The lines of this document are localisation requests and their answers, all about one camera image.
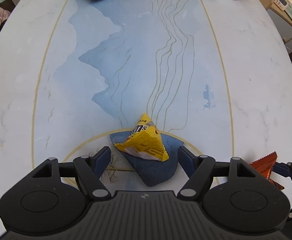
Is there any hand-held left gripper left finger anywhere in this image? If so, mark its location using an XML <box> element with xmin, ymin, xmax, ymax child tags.
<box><xmin>31</xmin><ymin>146</ymin><xmax>112</xmax><ymax>201</ymax></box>

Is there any reddish brown snack packet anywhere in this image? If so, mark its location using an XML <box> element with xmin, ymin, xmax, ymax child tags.
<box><xmin>249</xmin><ymin>152</ymin><xmax>285</xmax><ymax>190</ymax></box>

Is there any yellow candy packet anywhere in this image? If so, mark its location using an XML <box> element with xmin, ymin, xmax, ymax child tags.
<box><xmin>114</xmin><ymin>113</ymin><xmax>169</xmax><ymax>162</ymax></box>

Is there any white kitchen timer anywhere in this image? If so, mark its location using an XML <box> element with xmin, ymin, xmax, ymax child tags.
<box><xmin>271</xmin><ymin>0</ymin><xmax>289</xmax><ymax>11</ymax></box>

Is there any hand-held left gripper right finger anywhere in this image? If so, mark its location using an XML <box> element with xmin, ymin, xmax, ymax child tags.
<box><xmin>177</xmin><ymin>145</ymin><xmax>260</xmax><ymax>201</ymax></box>

